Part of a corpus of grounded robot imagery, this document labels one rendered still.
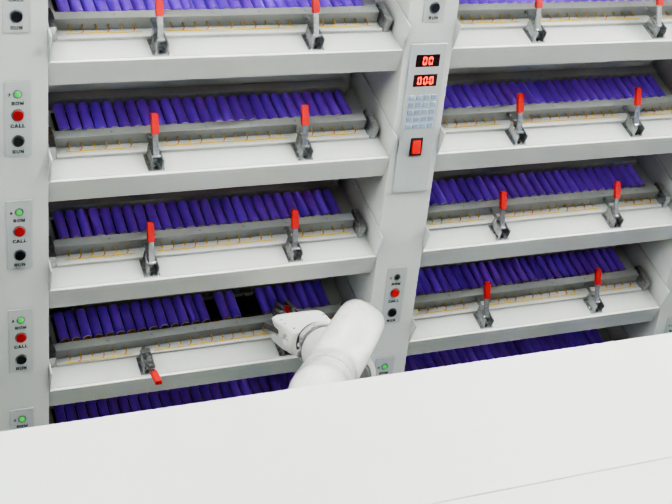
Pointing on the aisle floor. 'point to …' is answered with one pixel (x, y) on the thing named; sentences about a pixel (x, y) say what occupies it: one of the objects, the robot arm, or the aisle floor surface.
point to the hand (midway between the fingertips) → (284, 312)
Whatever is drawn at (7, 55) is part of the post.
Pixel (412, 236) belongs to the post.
